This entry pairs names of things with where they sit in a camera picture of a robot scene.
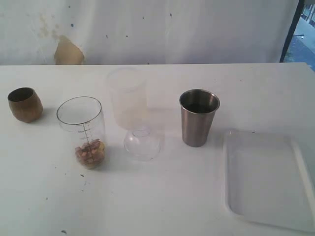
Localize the dark window frame post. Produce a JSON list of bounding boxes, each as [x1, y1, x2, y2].
[[279, 0, 305, 63]]

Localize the clear plastic tray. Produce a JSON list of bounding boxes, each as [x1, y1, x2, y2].
[[222, 130, 315, 234]]

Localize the clear dome shaker lid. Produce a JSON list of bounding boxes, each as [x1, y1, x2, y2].
[[124, 125, 160, 161]]

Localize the clear measuring shaker cup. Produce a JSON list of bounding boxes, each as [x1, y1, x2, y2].
[[56, 96, 106, 163]]

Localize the stainless steel cup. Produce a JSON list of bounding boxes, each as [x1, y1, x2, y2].
[[179, 89, 220, 148]]

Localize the frosted plastic cup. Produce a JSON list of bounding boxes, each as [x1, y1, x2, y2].
[[106, 67, 147, 130]]

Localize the brown wooden cup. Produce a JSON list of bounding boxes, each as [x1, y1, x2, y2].
[[7, 87, 43, 123]]

